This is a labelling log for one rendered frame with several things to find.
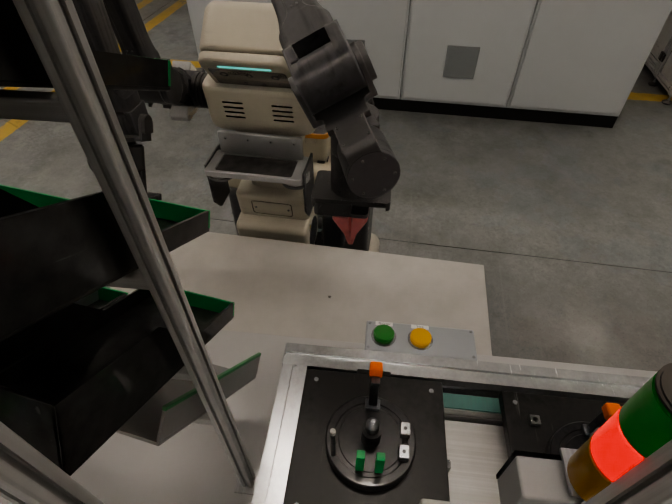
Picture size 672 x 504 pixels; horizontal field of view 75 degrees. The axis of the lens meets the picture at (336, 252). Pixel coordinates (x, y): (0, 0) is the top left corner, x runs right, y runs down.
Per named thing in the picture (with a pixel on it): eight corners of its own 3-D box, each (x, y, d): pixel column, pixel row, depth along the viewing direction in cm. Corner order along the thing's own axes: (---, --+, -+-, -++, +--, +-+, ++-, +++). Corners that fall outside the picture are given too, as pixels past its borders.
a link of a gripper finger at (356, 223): (365, 259, 62) (368, 206, 55) (315, 254, 63) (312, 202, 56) (368, 227, 67) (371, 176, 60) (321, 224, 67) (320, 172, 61)
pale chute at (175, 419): (188, 359, 78) (193, 334, 78) (256, 378, 75) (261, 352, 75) (58, 413, 50) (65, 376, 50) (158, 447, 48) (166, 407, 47)
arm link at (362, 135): (357, 33, 46) (286, 73, 48) (384, 76, 38) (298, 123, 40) (394, 123, 54) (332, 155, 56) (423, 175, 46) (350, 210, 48)
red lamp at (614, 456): (582, 423, 37) (608, 396, 33) (644, 430, 36) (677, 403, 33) (600, 488, 33) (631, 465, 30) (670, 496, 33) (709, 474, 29)
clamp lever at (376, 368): (366, 398, 71) (370, 360, 68) (379, 399, 71) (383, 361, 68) (365, 414, 68) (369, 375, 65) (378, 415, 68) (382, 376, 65)
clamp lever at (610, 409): (583, 422, 68) (605, 401, 63) (597, 424, 68) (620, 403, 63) (590, 446, 66) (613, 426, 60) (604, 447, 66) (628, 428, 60)
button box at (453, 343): (365, 336, 91) (366, 319, 87) (467, 346, 90) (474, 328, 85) (362, 366, 86) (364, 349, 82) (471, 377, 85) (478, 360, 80)
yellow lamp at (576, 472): (560, 447, 40) (581, 424, 37) (617, 453, 40) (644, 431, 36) (575, 507, 37) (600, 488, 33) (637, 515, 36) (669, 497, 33)
